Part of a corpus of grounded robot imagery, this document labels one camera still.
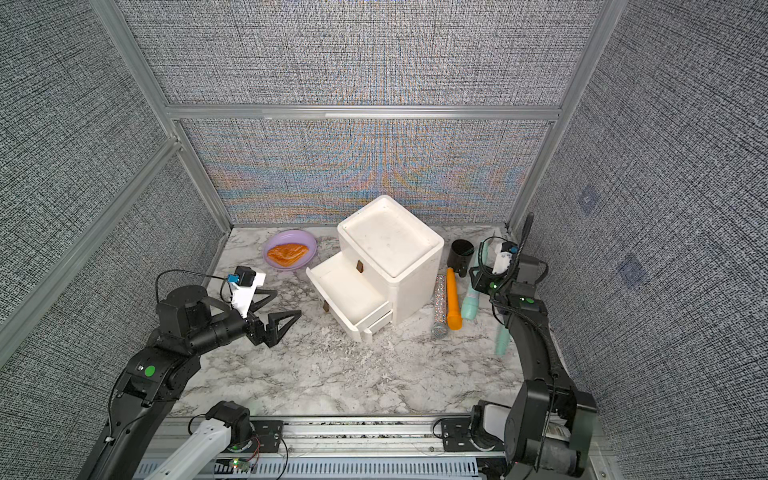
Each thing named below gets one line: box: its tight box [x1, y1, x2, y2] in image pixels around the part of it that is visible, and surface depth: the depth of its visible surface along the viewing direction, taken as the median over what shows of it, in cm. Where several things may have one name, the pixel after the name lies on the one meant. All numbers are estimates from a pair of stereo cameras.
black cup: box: [446, 239, 475, 277], surface depth 103 cm
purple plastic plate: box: [263, 229, 317, 271], surface depth 111 cm
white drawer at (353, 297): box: [306, 252, 391, 342], surface depth 91 cm
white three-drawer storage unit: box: [306, 195, 445, 345], surface depth 87 cm
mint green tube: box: [494, 325, 511, 357], surface depth 89 cm
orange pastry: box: [267, 243, 309, 267], surface depth 109 cm
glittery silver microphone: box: [431, 274, 449, 339], surface depth 93 cm
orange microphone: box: [447, 267, 463, 331], surface depth 97 cm
